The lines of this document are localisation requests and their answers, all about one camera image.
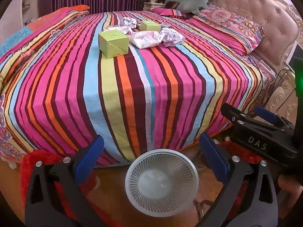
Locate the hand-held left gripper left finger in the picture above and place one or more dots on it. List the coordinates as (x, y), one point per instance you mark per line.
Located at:
(91, 156)

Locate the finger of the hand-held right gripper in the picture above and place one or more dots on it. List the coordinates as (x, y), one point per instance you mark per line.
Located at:
(266, 114)
(230, 112)

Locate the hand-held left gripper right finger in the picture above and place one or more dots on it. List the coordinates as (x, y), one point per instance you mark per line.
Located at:
(213, 156)

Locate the white mesh wastebasket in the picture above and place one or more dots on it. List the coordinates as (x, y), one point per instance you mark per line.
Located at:
(142, 165)

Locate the white plastic packet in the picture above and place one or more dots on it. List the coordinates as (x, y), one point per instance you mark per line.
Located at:
(144, 40)

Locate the small green cardboard box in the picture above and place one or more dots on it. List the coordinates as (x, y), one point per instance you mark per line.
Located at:
(150, 26)

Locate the person's right forearm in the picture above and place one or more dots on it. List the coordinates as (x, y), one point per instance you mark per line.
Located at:
(287, 191)

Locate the red shaggy rug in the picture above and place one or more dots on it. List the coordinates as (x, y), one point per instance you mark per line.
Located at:
(40, 156)

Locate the white flat device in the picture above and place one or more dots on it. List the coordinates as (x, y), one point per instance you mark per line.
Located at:
(291, 53)

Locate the striped colourful bedsheet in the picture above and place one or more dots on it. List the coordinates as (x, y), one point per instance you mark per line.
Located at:
(153, 99)

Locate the floral pillow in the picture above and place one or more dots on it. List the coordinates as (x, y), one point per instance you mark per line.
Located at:
(224, 23)

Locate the crumpled white paper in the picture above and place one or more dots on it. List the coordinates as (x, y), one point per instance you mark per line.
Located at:
(123, 29)
(129, 21)
(171, 36)

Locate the beige tufted headboard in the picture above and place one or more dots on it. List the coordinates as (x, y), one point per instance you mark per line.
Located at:
(260, 9)

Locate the small grey box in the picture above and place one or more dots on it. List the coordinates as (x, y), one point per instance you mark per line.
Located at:
(167, 26)

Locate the green plush toy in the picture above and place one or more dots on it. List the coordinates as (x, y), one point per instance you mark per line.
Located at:
(189, 2)

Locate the striped pink pillow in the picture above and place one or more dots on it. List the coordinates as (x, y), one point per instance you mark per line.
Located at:
(165, 11)

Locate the large green cardboard box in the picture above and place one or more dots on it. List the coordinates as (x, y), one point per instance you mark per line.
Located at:
(113, 37)

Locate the cream ornate nightstand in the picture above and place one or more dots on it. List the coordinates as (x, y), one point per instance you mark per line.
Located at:
(151, 6)

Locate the orange and blue quilt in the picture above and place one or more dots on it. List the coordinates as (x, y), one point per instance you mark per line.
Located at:
(59, 11)

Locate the white cabinet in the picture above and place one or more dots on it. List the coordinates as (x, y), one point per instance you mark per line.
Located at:
(27, 11)

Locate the cream carved bed frame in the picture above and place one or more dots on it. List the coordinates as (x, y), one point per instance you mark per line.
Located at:
(284, 99)

